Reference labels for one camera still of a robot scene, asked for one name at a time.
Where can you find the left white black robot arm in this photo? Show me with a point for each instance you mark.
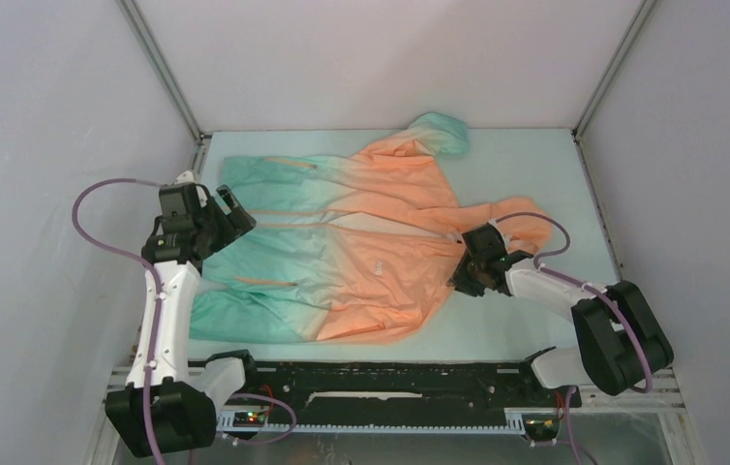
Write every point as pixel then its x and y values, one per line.
pixel 161 409

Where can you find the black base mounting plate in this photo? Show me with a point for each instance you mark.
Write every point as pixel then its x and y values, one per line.
pixel 312 396

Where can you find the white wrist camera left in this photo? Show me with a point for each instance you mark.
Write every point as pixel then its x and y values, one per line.
pixel 187 177

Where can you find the light foam table mat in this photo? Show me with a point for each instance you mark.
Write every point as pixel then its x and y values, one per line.
pixel 403 244

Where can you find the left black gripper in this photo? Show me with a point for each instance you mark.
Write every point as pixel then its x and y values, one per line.
pixel 239 222

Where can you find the aluminium frame rail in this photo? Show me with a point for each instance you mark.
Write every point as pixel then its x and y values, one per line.
pixel 664 403

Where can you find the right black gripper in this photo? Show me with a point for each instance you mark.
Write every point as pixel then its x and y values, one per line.
pixel 460 281

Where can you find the teal and orange gradient jacket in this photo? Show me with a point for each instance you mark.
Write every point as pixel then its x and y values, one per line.
pixel 352 257

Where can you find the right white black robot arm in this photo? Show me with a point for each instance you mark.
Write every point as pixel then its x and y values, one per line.
pixel 619 342

